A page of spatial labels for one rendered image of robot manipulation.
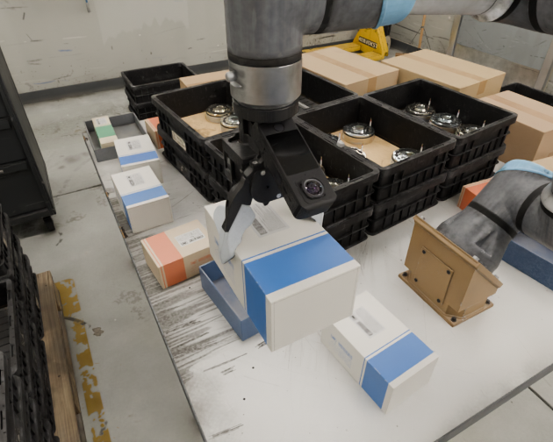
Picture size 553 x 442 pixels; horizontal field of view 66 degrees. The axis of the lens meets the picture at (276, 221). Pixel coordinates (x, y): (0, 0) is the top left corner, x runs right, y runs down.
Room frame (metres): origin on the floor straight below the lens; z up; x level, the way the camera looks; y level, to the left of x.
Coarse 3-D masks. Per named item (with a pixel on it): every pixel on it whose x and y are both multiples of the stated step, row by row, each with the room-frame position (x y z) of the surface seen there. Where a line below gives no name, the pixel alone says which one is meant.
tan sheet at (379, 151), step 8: (376, 136) 1.30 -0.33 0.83; (352, 144) 1.24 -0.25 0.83; (368, 144) 1.24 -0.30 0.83; (376, 144) 1.24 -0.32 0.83; (384, 144) 1.24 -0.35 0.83; (368, 152) 1.19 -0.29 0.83; (376, 152) 1.19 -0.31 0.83; (384, 152) 1.19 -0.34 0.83; (392, 152) 1.19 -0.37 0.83; (376, 160) 1.13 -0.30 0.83; (384, 160) 1.13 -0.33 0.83
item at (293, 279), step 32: (256, 224) 0.44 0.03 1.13; (288, 224) 0.44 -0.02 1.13; (256, 256) 0.38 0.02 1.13; (288, 256) 0.38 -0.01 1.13; (320, 256) 0.38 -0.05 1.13; (256, 288) 0.33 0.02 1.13; (288, 288) 0.33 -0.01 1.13; (320, 288) 0.34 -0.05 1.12; (352, 288) 0.36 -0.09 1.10; (256, 320) 0.34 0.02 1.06; (288, 320) 0.32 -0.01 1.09; (320, 320) 0.34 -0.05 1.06
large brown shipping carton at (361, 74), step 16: (336, 48) 2.04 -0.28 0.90; (304, 64) 1.82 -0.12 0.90; (320, 64) 1.82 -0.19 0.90; (336, 64) 1.82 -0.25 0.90; (352, 64) 1.82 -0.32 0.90; (368, 64) 1.82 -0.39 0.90; (384, 64) 1.82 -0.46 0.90; (336, 80) 1.63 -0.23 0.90; (352, 80) 1.63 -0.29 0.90; (368, 80) 1.65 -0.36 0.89; (384, 80) 1.71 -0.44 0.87
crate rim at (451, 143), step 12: (360, 96) 1.39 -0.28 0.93; (324, 108) 1.30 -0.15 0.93; (384, 108) 1.30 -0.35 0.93; (300, 120) 1.20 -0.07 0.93; (408, 120) 1.21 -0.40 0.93; (324, 132) 1.12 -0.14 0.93; (444, 144) 1.05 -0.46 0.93; (360, 156) 0.98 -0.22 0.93; (420, 156) 0.99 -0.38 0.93; (432, 156) 1.02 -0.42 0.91; (384, 168) 0.92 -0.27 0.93; (396, 168) 0.94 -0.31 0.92
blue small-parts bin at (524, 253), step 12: (516, 240) 0.91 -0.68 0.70; (528, 240) 0.91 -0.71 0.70; (516, 252) 0.81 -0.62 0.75; (528, 252) 0.79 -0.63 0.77; (540, 252) 0.86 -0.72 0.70; (552, 252) 0.86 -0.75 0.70; (516, 264) 0.80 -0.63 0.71; (528, 264) 0.78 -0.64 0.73; (540, 264) 0.76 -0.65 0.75; (552, 264) 0.74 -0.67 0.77; (540, 276) 0.75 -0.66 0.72; (552, 276) 0.73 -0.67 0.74; (552, 288) 0.72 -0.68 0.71
